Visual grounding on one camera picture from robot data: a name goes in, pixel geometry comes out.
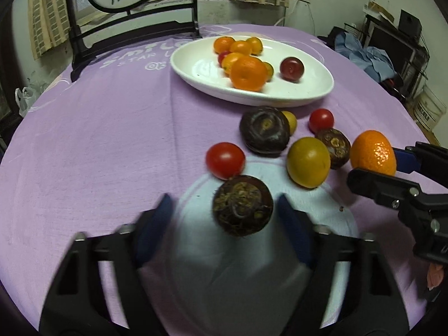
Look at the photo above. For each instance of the dark red plum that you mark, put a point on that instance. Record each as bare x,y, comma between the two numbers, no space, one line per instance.
291,69

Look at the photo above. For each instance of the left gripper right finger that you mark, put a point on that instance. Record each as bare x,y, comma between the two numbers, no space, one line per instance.
372,303

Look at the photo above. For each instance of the yellow-green round fruit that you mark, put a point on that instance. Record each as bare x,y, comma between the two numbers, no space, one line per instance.
308,162

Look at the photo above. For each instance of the white oval plate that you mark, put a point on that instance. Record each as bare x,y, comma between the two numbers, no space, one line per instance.
196,63

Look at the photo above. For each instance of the black framed round screen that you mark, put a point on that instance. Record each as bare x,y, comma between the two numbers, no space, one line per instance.
83,56

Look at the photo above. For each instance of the white plastic bucket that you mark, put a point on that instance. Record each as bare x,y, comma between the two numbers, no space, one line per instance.
428,108

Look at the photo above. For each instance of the orange kumquat far right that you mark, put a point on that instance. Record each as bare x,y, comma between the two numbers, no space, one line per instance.
256,45

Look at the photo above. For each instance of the large orange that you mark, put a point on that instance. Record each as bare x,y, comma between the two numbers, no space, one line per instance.
248,73
372,151

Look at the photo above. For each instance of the blue clothes pile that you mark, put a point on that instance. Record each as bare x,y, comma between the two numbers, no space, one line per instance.
373,61

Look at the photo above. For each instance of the orange kumquat back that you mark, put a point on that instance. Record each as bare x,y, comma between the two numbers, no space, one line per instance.
222,44

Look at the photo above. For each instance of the dark water chestnut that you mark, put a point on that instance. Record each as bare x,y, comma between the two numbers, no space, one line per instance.
337,144
242,206
265,131

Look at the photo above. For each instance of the red cherry tomato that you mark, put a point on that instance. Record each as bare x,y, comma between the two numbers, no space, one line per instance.
320,119
222,56
225,160

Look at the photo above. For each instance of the purple tablecloth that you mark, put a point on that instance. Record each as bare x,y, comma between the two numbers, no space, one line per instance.
91,155

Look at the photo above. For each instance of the person's right hand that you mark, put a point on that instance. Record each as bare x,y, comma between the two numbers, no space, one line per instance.
435,275

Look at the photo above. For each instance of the orange kumquat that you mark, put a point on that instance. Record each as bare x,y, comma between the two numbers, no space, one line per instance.
256,45
222,44
241,46
229,60

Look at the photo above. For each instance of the white plastic bag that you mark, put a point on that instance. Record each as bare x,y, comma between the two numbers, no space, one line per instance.
25,98

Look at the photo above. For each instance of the orange kumquat middle right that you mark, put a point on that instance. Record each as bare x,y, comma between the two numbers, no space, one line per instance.
241,46

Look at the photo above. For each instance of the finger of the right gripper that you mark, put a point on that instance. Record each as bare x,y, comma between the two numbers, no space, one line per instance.
424,158
387,191

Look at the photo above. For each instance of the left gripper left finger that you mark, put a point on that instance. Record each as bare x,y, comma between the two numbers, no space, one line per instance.
75,303

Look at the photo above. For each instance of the orange kumquat front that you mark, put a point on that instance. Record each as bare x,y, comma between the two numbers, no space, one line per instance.
229,60

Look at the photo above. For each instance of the beige checked curtain left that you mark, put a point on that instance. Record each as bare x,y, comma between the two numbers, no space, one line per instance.
48,25

